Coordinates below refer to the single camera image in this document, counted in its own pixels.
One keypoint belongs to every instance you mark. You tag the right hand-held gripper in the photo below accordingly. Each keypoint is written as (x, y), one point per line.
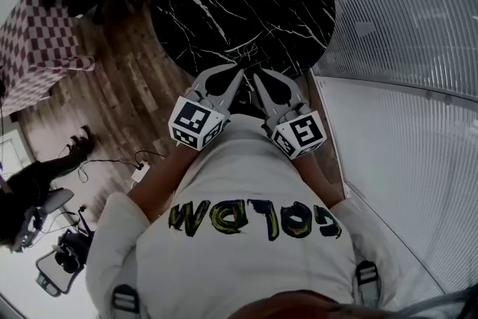
(300, 134)

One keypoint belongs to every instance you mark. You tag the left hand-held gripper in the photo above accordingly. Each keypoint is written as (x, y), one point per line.
(194, 121)

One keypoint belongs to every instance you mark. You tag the thin-framed glasses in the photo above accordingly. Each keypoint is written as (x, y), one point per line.
(243, 48)

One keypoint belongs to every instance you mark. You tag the person's right forearm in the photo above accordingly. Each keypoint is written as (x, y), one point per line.
(317, 179)

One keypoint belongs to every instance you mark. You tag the person's left forearm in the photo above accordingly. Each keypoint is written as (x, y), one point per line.
(164, 179)

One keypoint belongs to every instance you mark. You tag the white power adapter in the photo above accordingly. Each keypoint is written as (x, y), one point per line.
(140, 172)

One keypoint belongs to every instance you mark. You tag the white printed T-shirt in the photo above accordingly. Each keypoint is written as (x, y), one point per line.
(239, 254)

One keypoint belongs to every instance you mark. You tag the red white checkered cloth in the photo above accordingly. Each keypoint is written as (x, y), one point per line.
(35, 41)

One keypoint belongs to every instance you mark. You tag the grey mesh office chair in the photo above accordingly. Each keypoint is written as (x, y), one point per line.
(59, 265)

